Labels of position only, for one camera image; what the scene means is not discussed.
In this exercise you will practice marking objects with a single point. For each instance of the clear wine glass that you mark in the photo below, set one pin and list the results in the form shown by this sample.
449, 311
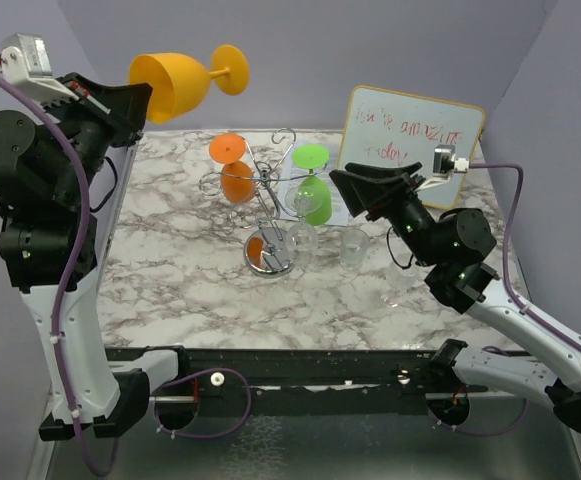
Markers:
301, 238
398, 282

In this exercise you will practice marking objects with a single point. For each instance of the aluminium frame rail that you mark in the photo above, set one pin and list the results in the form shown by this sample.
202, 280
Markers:
115, 210

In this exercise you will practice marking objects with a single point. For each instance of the black mounting rail base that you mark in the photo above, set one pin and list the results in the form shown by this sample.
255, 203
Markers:
264, 382

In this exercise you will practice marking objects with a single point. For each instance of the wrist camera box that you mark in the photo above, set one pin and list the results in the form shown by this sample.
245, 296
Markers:
446, 163
25, 64

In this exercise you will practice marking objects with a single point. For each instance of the yellow framed whiteboard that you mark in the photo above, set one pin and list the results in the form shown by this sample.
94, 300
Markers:
391, 129

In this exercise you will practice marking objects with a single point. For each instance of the dark orange plastic wine glass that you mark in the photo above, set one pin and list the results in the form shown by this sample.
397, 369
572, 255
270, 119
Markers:
236, 181

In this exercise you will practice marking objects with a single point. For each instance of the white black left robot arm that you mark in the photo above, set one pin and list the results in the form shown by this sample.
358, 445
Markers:
48, 243

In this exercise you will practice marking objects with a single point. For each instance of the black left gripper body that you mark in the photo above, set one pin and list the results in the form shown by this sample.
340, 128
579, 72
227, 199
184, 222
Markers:
77, 121

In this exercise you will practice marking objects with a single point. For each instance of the light orange plastic wine glass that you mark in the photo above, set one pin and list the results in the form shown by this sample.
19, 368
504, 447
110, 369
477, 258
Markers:
180, 82

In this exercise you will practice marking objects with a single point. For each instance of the clear short tumbler glass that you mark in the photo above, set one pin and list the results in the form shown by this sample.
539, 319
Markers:
353, 248

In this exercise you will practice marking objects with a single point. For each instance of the chrome wine glass rack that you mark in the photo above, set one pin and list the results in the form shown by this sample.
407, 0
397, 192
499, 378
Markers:
264, 251

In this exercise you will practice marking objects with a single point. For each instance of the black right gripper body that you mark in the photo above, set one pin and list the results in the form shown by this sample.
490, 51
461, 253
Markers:
403, 207

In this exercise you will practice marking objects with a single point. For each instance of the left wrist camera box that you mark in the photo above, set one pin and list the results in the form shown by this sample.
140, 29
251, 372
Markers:
25, 64

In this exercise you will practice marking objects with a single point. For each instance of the green plastic wine glass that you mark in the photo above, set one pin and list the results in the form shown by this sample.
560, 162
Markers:
312, 157

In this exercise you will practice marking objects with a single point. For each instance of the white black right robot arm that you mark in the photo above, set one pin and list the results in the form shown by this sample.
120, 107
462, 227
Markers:
454, 248

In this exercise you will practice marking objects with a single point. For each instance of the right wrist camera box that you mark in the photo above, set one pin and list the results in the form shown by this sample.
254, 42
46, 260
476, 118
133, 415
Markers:
446, 163

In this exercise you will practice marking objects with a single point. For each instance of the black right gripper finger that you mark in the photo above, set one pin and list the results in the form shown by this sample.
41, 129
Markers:
365, 176
372, 202

